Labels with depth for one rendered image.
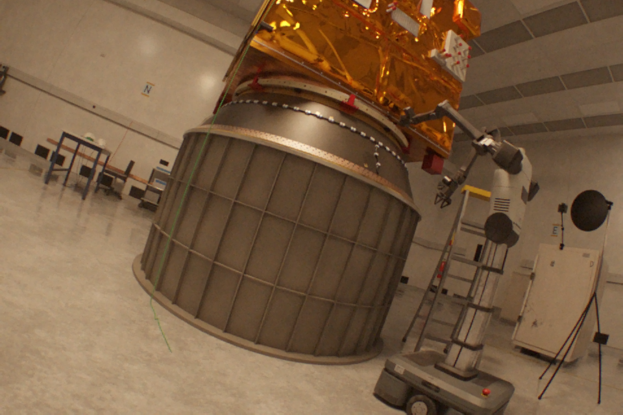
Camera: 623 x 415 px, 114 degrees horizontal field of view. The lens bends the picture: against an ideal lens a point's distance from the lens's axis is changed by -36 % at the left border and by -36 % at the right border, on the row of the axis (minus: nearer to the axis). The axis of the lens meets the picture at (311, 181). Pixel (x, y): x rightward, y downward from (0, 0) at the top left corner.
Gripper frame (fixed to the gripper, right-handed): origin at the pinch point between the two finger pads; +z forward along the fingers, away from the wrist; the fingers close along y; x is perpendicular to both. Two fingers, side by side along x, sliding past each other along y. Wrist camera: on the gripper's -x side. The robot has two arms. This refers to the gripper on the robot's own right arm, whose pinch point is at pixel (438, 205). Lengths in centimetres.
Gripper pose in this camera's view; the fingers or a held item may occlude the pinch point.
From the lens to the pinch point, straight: 227.8
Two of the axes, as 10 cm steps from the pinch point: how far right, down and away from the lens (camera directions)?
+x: 3.4, 5.2, -7.9
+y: -7.5, -3.5, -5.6
